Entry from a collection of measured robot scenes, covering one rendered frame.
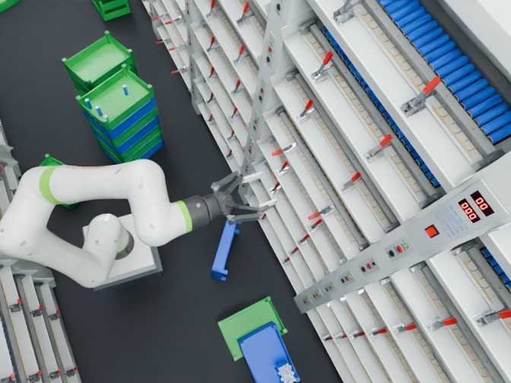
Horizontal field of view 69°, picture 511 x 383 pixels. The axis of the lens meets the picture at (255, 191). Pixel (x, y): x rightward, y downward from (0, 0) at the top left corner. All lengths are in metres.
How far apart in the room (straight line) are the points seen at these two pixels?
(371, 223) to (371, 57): 0.48
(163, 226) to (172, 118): 1.61
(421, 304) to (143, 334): 1.43
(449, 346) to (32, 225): 1.19
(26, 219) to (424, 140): 1.07
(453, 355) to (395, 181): 0.48
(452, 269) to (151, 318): 1.55
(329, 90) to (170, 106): 1.68
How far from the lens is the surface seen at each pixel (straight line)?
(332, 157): 1.18
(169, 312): 2.11
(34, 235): 1.27
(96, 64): 2.33
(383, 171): 0.98
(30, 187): 1.29
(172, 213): 1.02
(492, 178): 0.74
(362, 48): 0.90
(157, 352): 2.11
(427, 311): 1.14
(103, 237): 1.59
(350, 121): 1.02
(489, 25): 0.67
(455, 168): 0.81
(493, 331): 0.99
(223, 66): 1.84
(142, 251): 1.80
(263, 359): 2.06
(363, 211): 1.14
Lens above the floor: 2.09
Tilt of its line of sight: 66 degrees down
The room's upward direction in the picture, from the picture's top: 16 degrees clockwise
